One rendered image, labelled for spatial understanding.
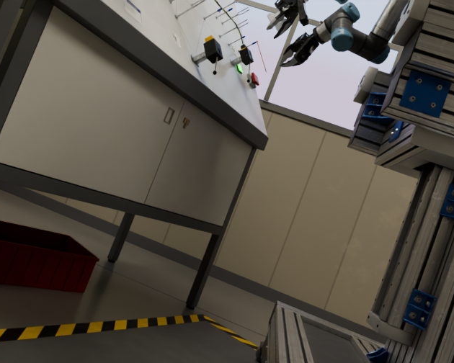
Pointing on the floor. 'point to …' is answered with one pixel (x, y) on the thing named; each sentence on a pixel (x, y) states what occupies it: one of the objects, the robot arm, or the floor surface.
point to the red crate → (35, 258)
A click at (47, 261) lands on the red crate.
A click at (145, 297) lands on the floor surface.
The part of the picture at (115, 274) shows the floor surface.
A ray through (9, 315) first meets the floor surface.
